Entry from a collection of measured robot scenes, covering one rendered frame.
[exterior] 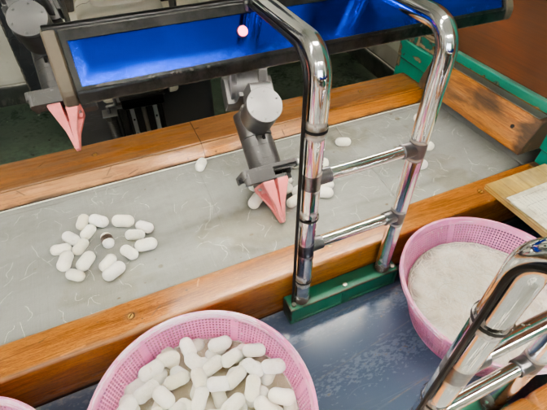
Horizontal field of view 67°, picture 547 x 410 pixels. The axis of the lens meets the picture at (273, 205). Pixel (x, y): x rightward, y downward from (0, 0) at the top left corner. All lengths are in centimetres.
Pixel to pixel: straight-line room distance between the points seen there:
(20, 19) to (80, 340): 47
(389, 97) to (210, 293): 67
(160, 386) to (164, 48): 41
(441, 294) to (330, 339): 18
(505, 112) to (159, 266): 70
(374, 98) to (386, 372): 64
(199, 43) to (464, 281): 52
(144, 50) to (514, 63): 73
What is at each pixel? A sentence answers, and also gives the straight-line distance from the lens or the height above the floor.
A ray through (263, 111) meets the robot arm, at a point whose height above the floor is 93.
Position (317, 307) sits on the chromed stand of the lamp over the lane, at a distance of 68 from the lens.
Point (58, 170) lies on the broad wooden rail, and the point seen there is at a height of 76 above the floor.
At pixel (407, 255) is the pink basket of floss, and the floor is 76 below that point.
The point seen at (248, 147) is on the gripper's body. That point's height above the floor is 85.
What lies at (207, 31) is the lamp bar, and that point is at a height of 109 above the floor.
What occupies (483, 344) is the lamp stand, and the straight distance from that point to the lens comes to 31.
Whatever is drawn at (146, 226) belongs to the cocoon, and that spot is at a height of 76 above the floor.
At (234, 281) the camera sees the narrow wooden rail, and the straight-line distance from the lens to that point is 62.
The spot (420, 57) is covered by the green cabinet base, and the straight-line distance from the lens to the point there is 114.
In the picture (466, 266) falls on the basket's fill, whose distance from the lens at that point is 74.
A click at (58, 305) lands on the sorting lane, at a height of 74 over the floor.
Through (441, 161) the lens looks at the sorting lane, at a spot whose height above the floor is 74.
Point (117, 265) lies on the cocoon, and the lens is 68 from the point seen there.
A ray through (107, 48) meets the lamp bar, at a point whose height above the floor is 109.
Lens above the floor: 127
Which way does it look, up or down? 44 degrees down
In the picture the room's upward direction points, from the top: straight up
